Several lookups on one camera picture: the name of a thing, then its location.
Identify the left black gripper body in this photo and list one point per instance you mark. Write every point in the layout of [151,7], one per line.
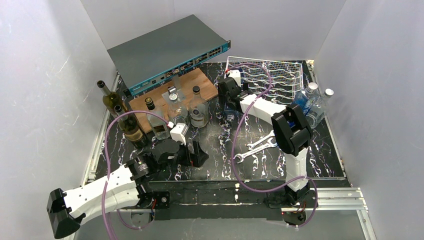
[192,153]

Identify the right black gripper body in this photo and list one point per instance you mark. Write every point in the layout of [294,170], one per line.
[232,87]

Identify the clear liquor bottle black cap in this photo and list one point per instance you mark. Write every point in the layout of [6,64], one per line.
[198,109]

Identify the clear bottle white cap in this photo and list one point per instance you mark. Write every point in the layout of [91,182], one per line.
[177,111]

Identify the dark green wine bottle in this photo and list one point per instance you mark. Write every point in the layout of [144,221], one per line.
[131,128]

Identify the dark wine bottle gold label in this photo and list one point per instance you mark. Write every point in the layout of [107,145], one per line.
[111,99]

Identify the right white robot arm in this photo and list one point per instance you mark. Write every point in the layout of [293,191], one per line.
[292,132]

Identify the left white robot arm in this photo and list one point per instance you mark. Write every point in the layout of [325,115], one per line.
[125,187]

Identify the small silver wrench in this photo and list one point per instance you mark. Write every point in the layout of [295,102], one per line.
[263,143]

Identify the large silver wrench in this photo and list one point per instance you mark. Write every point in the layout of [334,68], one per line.
[255,150]

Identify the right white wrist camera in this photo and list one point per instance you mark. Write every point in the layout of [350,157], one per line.
[235,74]

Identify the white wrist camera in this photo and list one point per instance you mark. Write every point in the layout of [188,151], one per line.
[235,74]
[178,132]

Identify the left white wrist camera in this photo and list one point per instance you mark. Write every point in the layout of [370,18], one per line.
[178,132]

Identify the white wire wine rack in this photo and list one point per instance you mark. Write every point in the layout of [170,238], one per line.
[287,77]

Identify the silver metal stand bracket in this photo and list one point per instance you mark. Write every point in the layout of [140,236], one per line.
[175,88]

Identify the black base frame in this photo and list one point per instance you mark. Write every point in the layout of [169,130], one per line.
[177,200]

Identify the grey network switch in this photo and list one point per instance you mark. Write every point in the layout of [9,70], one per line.
[159,55]

